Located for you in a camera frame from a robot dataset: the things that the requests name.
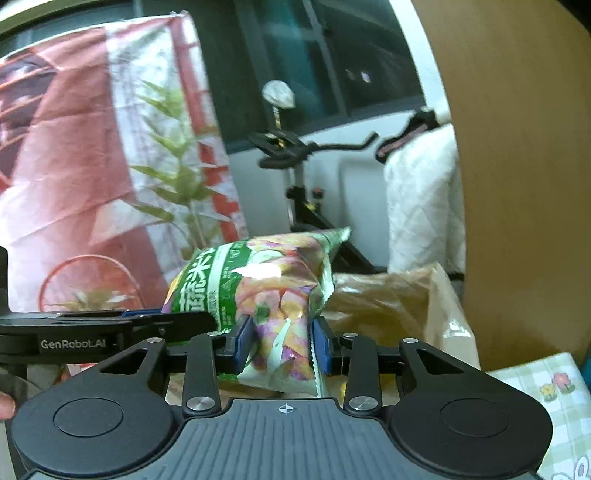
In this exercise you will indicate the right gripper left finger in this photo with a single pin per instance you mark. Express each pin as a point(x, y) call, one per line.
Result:
point(209, 355)

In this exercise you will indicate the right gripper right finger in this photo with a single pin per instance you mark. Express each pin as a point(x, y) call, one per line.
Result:
point(351, 355)

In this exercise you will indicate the light green vegetable rice-cracker bag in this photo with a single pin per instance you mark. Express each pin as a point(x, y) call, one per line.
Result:
point(281, 281)

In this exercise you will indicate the person's left hand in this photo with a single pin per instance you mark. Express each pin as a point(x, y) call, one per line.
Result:
point(8, 407)

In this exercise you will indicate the cardboard box with plastic liner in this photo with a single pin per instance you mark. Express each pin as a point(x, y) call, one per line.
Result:
point(387, 307)

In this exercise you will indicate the white quilted blanket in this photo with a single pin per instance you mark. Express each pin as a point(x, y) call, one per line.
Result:
point(426, 204)

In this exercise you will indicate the red printed backdrop curtain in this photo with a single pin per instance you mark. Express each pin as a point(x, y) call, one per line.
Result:
point(113, 168)

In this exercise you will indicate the checkered bunny tablecloth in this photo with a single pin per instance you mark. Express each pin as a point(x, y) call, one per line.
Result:
point(557, 383)

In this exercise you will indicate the black exercise bike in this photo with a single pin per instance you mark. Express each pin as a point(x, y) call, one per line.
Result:
point(285, 151)

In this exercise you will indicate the black pink garment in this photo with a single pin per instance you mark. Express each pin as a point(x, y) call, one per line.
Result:
point(420, 122)

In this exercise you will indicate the white wrapped ball on pole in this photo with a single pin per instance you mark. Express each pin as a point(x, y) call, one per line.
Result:
point(280, 97)

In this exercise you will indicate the dark window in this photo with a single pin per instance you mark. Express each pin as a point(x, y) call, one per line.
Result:
point(344, 60)

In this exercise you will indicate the wooden board panel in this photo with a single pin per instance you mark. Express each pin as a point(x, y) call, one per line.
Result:
point(517, 79)

